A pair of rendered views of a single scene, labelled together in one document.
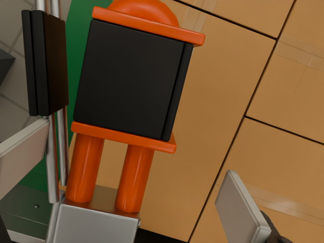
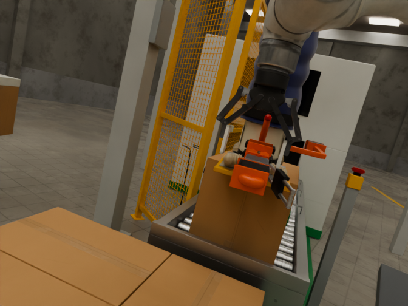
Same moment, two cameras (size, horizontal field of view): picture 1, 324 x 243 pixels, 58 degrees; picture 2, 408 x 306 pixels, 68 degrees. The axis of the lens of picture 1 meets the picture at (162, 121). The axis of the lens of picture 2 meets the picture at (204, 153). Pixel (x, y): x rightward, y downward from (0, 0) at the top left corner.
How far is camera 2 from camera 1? 64 cm
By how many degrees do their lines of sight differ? 66
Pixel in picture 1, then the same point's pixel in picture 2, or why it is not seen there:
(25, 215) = (282, 289)
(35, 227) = (274, 277)
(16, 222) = (286, 282)
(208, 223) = (157, 258)
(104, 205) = not seen: hidden behind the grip
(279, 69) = not seen: outside the picture
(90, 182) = not seen: hidden behind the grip
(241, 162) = (126, 281)
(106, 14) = (265, 172)
